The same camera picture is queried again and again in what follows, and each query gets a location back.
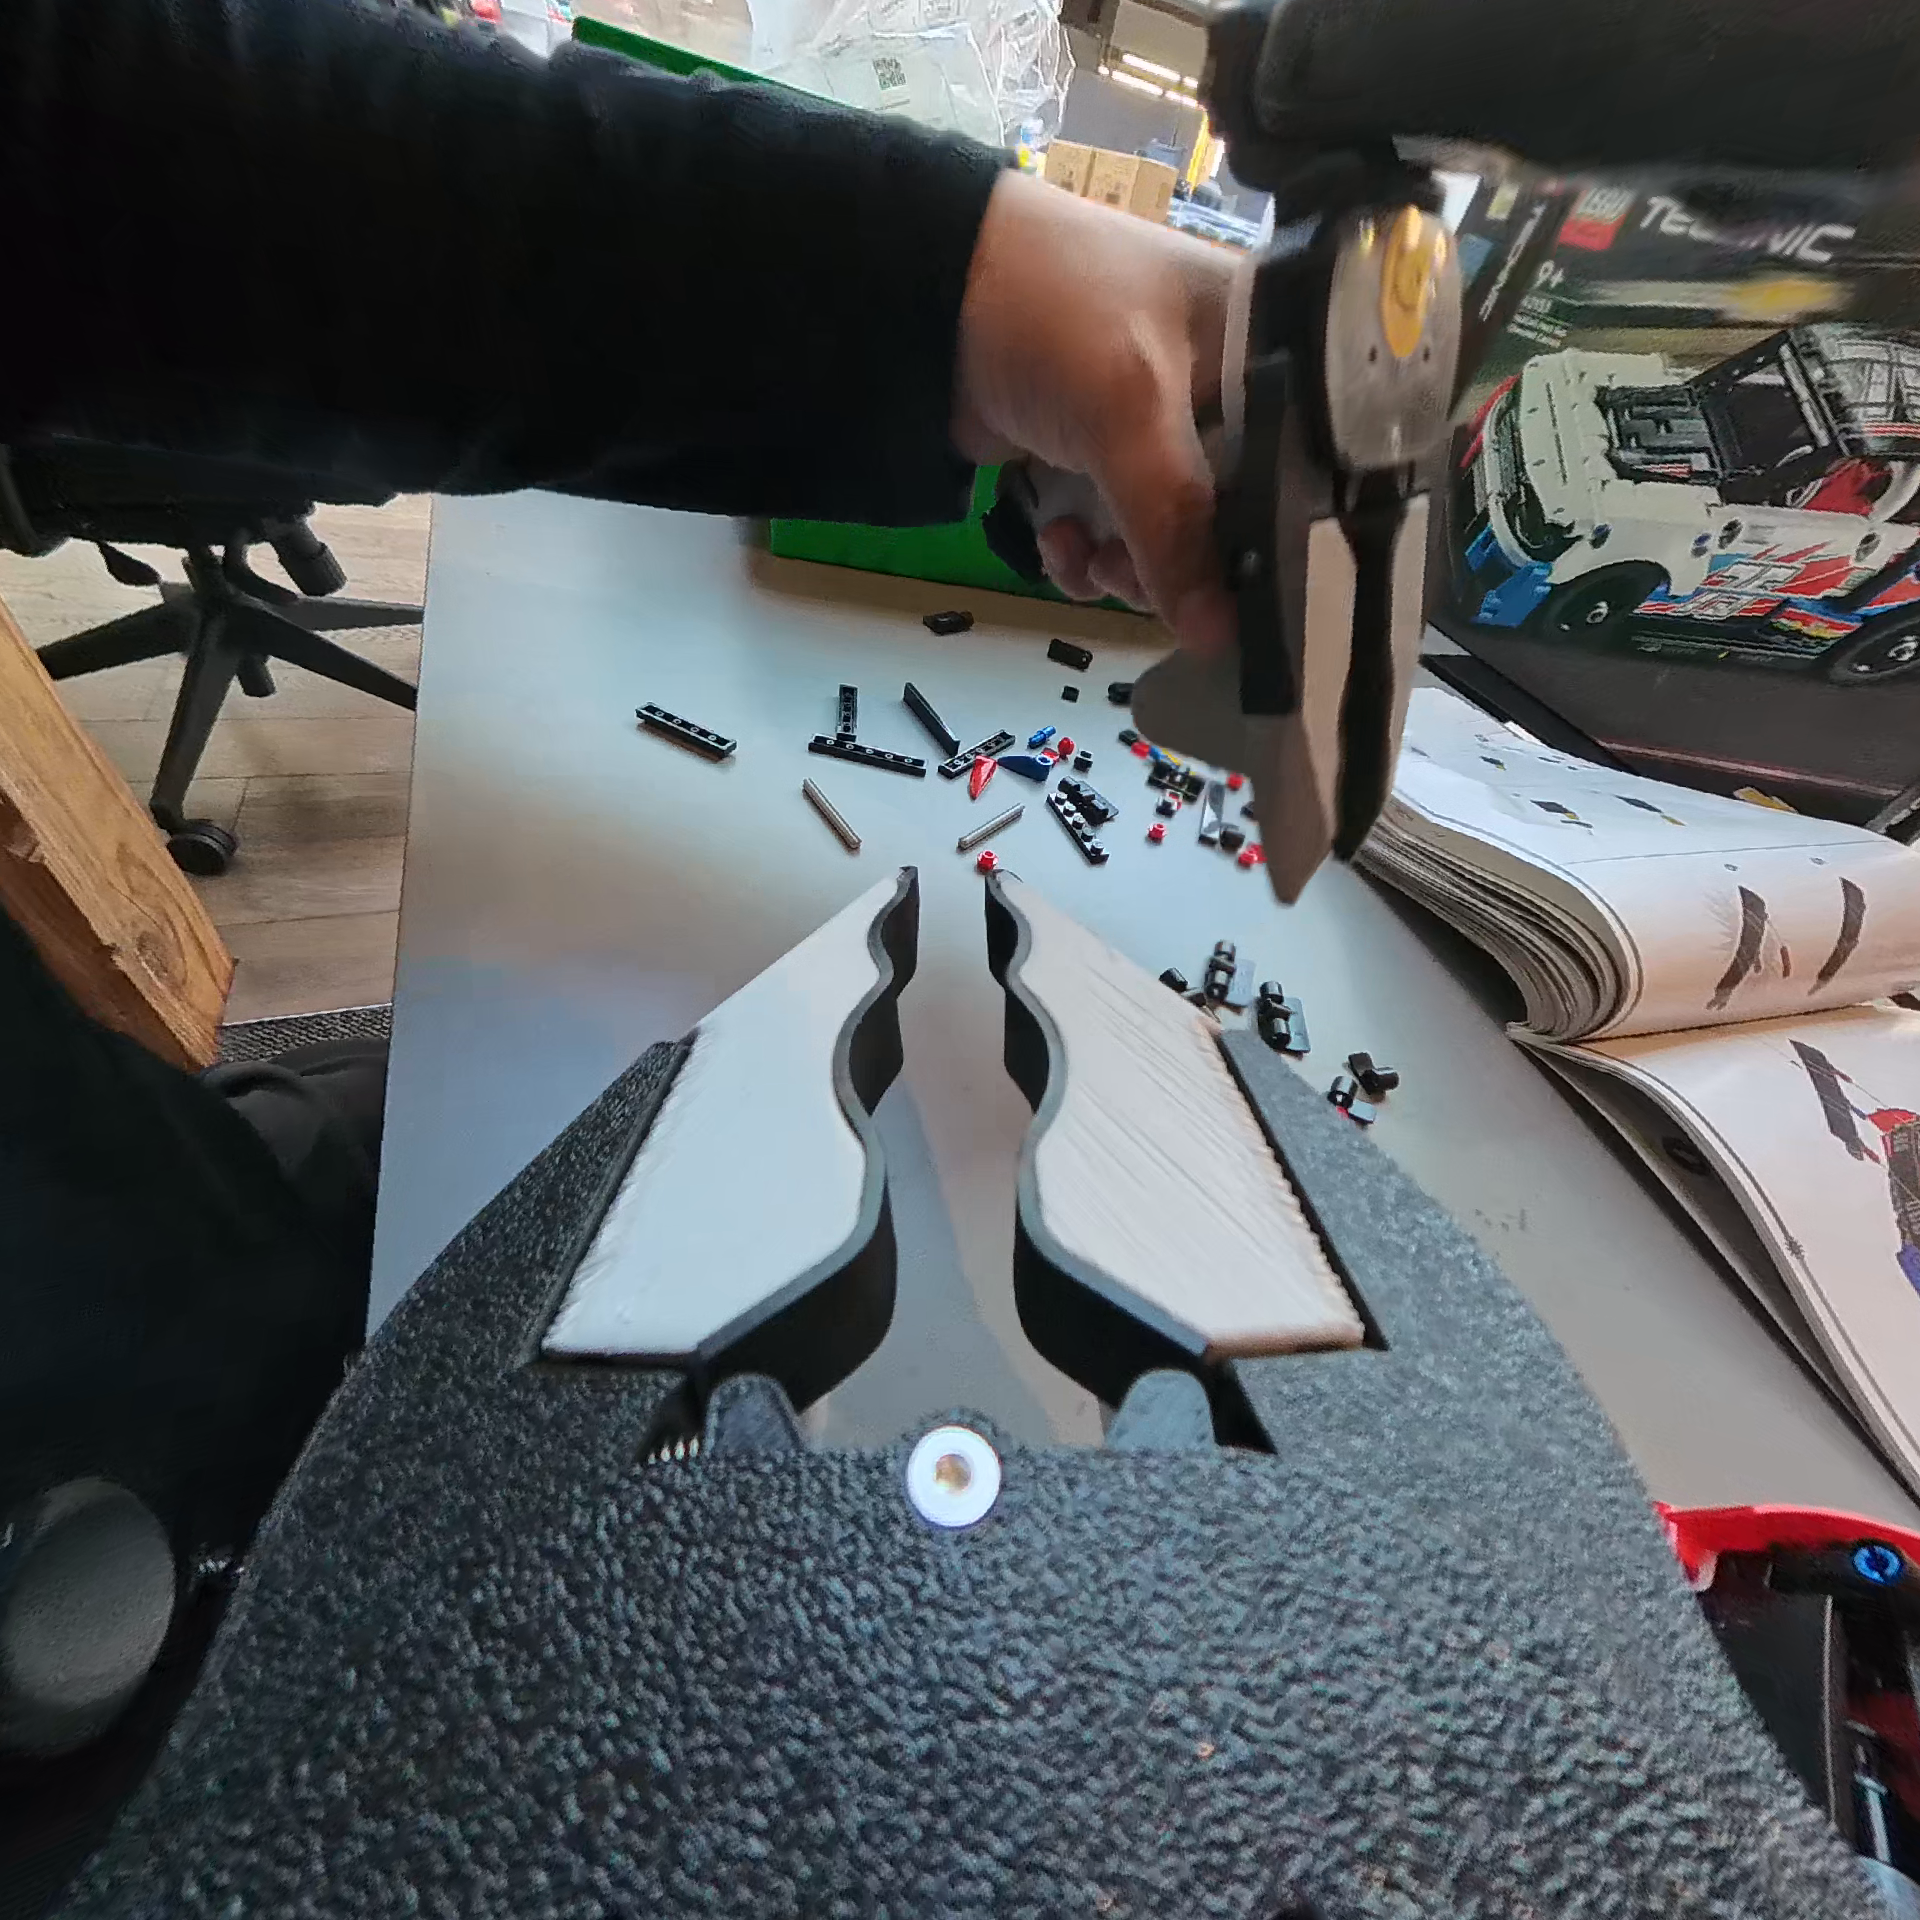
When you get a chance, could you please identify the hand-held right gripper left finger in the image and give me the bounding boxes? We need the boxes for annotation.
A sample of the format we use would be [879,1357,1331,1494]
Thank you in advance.
[540,866,923,1404]

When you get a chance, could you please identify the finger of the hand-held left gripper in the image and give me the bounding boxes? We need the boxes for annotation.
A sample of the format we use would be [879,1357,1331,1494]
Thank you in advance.
[1127,506,1364,904]
[1340,477,1430,862]

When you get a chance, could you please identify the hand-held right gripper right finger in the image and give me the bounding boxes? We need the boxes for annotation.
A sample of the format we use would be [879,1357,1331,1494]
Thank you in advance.
[983,870,1389,1408]

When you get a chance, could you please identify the pile of small toy bricks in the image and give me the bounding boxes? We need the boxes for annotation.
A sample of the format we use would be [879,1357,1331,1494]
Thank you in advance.
[900,599,1278,874]

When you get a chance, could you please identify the instruction booklet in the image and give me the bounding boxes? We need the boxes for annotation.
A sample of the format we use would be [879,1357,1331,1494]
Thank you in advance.
[1358,688,1920,1494]

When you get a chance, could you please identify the partly built toy car model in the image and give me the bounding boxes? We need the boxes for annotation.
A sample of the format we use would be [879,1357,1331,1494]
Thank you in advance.
[1658,1498,1920,1876]

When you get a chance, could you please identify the person's left hand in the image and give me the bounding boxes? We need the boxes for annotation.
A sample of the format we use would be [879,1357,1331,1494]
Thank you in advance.
[951,168,1250,655]

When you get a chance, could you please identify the black toy car set box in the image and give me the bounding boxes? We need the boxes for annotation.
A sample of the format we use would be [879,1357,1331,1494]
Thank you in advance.
[1425,165,1920,825]

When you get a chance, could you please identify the green plastic bin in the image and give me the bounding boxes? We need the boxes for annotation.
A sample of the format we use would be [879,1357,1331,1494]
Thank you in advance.
[570,15,1149,614]

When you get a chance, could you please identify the clear plastic bags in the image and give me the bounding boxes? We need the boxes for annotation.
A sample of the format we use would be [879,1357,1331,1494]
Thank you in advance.
[742,0,1069,149]

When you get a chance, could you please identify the person's lap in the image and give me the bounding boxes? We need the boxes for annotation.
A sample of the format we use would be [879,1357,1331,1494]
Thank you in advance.
[0,914,394,1920]

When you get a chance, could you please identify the black office chair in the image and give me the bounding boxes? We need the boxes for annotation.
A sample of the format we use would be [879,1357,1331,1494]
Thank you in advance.
[30,509,429,880]

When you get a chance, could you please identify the round grey knob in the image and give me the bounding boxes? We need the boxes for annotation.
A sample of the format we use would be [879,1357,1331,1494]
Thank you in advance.
[0,1477,183,1760]

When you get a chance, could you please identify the wooden post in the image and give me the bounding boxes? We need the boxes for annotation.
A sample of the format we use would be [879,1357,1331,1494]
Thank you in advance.
[0,599,237,1071]

